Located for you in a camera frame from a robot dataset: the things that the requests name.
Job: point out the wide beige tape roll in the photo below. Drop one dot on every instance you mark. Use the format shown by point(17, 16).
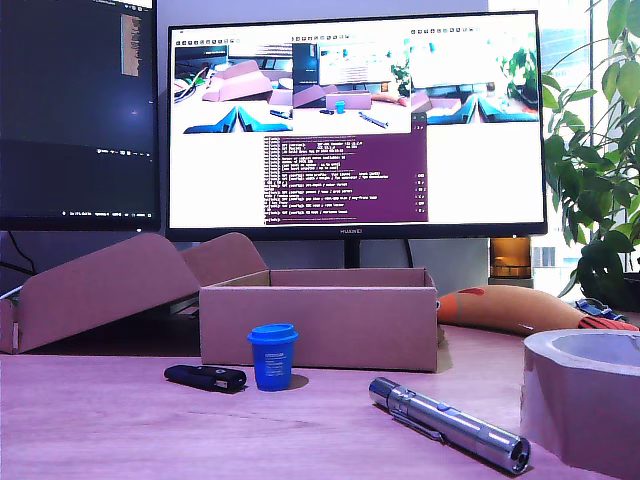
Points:
point(575, 400)

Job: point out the open brown cardboard box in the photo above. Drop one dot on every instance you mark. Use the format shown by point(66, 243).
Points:
point(320, 325)

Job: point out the black monitor stand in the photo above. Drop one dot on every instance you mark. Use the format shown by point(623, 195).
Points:
point(352, 254)

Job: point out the small blue lidded cup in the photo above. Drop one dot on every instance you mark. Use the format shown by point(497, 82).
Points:
point(272, 357)

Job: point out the black Huawei computer monitor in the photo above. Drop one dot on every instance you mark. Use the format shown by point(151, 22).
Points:
point(480, 175)

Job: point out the black USB stick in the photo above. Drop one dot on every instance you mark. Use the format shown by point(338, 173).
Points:
point(200, 377)

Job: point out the orange fish plush toy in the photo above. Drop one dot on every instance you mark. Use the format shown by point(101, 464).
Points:
point(510, 307)

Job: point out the silver metal flashlight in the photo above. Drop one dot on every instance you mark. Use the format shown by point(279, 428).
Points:
point(450, 425)

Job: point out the green leafy houseplant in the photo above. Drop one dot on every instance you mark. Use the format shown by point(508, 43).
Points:
point(595, 200)

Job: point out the dark screen computer monitor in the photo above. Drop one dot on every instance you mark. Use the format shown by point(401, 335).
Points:
point(75, 100)

